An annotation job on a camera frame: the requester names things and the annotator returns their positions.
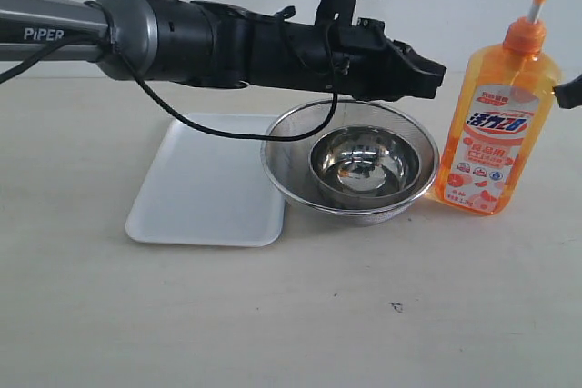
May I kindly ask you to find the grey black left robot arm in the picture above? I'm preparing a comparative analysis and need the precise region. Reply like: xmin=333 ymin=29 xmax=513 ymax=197
xmin=1 ymin=0 xmax=446 ymax=102

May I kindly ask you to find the small stainless steel bowl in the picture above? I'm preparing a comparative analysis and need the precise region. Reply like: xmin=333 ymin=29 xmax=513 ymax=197
xmin=308 ymin=125 xmax=423 ymax=210

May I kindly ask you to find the orange dish soap pump bottle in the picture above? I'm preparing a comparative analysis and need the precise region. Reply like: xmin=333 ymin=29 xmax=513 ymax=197
xmin=433 ymin=0 xmax=561 ymax=215

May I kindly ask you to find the steel mesh colander basket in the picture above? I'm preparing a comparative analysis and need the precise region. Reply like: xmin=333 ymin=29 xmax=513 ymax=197
xmin=261 ymin=98 xmax=439 ymax=226

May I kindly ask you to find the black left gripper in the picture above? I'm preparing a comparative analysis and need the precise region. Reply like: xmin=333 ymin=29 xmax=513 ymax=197
xmin=249 ymin=15 xmax=446 ymax=102

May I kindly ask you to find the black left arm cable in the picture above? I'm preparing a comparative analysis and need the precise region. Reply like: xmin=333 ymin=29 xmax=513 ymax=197
xmin=0 ymin=0 xmax=346 ymax=140

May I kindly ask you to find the white rectangular tray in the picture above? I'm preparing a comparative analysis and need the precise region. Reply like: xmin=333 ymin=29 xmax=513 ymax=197
xmin=125 ymin=121 xmax=285 ymax=247

